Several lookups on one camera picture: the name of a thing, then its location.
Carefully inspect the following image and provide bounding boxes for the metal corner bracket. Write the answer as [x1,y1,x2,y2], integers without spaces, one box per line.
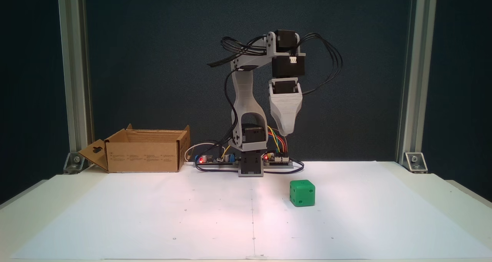
[63,152,86,174]
[404,152,428,173]

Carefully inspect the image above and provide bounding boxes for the open cardboard box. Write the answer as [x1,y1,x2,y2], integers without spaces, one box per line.
[78,124,191,173]

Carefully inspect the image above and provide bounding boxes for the circuit board with blue parts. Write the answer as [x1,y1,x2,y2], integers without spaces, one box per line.
[193,153,239,167]

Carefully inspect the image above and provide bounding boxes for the green dice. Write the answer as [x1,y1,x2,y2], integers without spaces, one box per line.
[289,179,316,207]

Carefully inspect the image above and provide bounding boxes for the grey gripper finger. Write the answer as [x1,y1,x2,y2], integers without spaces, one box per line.
[269,79,303,136]

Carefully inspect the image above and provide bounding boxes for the aluminium frame post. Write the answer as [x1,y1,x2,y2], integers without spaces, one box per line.
[395,0,439,164]
[57,0,95,164]

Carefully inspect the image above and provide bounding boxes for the white cable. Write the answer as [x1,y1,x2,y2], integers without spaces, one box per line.
[184,141,225,163]

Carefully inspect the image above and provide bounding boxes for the circuit board with jumper pins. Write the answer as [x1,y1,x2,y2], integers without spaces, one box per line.
[263,151,293,167]

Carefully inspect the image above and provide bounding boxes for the coloured jumper wire bundle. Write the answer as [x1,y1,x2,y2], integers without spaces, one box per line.
[267,126,288,155]

